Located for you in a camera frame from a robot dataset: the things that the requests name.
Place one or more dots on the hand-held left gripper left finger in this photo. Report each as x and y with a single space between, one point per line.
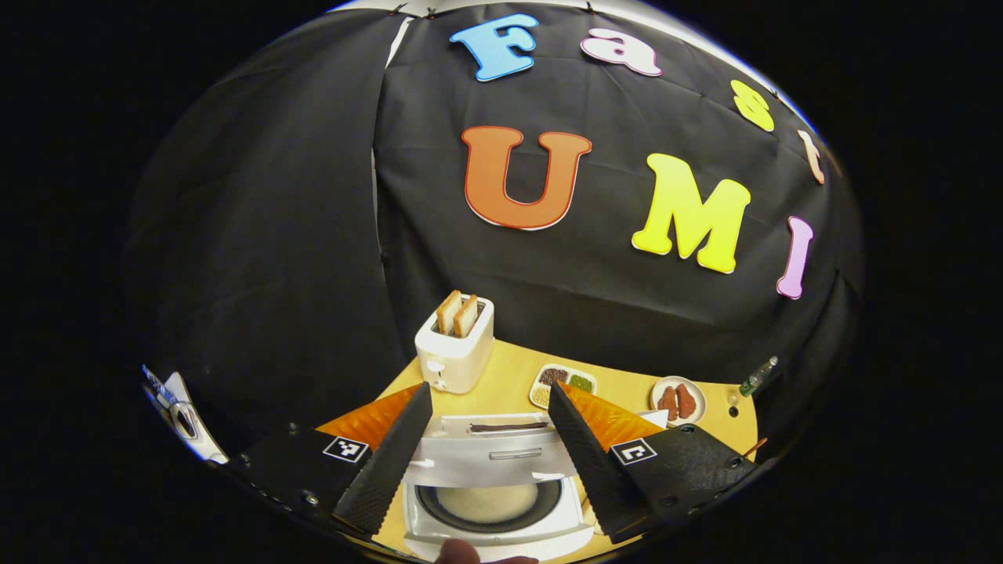
392 454

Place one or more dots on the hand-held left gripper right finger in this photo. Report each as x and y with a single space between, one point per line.
584 462

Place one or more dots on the white rice cooker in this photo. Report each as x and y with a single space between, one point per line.
494 462

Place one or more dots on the white rice heap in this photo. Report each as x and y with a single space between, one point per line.
487 503

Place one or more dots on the white divided grain plate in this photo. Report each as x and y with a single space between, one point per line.
560 380

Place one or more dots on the brown meat piece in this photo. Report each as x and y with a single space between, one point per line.
687 400
668 402

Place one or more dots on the white toaster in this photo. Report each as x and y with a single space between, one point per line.
458 360

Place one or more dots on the white round meat plate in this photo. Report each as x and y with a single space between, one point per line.
697 415

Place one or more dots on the toasted bread slice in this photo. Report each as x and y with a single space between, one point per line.
449 312
467 316

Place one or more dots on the green glass bottle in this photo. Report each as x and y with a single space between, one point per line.
758 376

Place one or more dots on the white side desk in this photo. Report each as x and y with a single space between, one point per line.
184 415

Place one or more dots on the black backdrop cloth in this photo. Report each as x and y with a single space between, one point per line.
266 235

